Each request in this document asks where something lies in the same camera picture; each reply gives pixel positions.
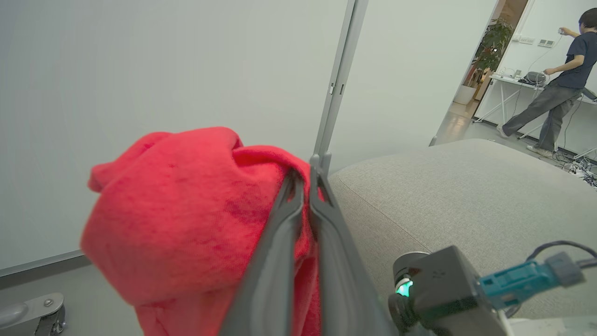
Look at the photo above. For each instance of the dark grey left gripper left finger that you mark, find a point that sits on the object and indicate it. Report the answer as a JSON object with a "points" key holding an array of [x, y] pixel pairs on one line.
{"points": [[275, 280]]}

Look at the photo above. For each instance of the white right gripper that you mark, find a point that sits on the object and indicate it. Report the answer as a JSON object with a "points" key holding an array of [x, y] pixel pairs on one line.
{"points": [[555, 327]]}

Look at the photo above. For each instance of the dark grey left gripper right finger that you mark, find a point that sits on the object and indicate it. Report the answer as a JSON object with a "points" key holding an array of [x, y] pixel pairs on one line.
{"points": [[345, 289]]}

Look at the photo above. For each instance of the red knit garment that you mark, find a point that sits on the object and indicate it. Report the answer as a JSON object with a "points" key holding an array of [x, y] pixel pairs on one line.
{"points": [[186, 210]]}

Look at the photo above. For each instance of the grey fabric sofa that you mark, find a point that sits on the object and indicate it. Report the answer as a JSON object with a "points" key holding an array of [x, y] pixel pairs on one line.
{"points": [[466, 196]]}

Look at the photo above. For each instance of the white plant pot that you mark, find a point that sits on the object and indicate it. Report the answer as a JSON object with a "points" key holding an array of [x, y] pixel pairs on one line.
{"points": [[464, 94]]}

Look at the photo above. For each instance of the grey partition caster foot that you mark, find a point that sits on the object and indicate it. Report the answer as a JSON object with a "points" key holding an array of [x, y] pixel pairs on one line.
{"points": [[28, 310]]}

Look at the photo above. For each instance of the white folding table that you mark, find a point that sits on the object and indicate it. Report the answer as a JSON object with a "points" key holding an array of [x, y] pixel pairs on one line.
{"points": [[510, 82]]}

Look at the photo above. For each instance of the dark round device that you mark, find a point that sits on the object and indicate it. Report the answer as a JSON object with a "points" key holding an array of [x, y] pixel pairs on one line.
{"points": [[534, 77]]}

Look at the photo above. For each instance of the person in dark t-shirt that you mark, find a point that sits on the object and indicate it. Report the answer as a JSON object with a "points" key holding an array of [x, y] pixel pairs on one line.
{"points": [[578, 51]]}

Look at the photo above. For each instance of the green potted plant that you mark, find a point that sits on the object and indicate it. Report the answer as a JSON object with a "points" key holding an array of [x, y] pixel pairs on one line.
{"points": [[492, 46]]}

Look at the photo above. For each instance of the dark grey wrist camera box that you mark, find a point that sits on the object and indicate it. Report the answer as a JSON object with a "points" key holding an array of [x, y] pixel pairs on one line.
{"points": [[443, 289]]}

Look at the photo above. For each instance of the grey metal partition post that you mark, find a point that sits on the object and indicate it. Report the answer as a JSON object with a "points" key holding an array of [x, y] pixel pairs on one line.
{"points": [[343, 56]]}

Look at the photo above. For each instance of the grey metal partition rail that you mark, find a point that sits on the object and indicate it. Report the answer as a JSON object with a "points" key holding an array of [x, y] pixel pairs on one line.
{"points": [[37, 263]]}

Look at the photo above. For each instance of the white wall switch panel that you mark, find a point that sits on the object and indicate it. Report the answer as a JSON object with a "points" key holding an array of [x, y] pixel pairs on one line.
{"points": [[527, 40], [546, 43]]}

